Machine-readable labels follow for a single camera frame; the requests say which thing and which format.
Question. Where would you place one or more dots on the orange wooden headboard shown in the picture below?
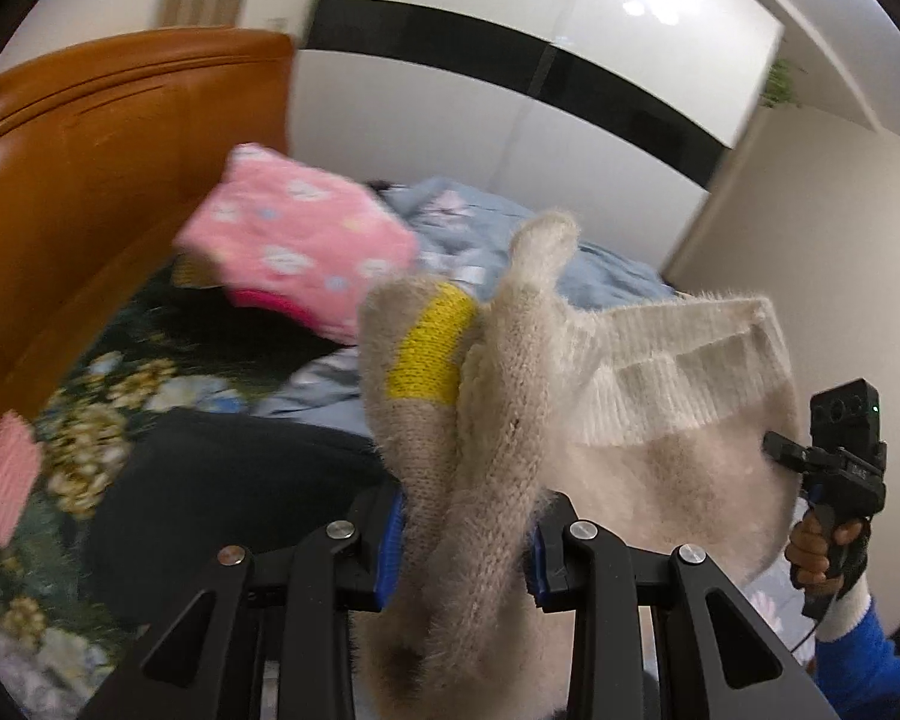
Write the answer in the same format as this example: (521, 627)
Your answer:
(106, 148)

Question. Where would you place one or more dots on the right hand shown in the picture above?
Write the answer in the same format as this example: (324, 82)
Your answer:
(827, 565)

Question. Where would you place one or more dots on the white black-striped wardrobe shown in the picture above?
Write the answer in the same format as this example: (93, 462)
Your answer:
(620, 111)

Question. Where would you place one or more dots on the green potted plant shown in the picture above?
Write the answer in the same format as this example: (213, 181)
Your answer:
(779, 88)

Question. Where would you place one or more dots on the beige fuzzy knit sweater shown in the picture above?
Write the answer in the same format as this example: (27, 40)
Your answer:
(650, 417)

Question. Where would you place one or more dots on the blue sleeve right forearm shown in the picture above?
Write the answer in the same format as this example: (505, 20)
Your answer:
(857, 666)

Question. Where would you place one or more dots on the light blue floral duvet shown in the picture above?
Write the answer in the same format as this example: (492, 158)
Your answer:
(464, 236)

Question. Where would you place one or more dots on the pink floral pillow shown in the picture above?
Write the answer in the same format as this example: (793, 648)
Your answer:
(287, 237)

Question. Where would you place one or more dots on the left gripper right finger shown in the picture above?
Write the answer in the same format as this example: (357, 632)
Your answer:
(670, 626)

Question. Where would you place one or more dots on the pink striped folded cloth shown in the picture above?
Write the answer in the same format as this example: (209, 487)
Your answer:
(20, 463)

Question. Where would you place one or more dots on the dark green floral bedsheet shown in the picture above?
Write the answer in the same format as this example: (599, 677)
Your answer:
(168, 347)

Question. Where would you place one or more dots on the dark green fleece garment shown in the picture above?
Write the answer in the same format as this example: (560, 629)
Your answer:
(199, 481)

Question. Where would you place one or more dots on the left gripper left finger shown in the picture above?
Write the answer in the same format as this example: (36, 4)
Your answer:
(206, 657)

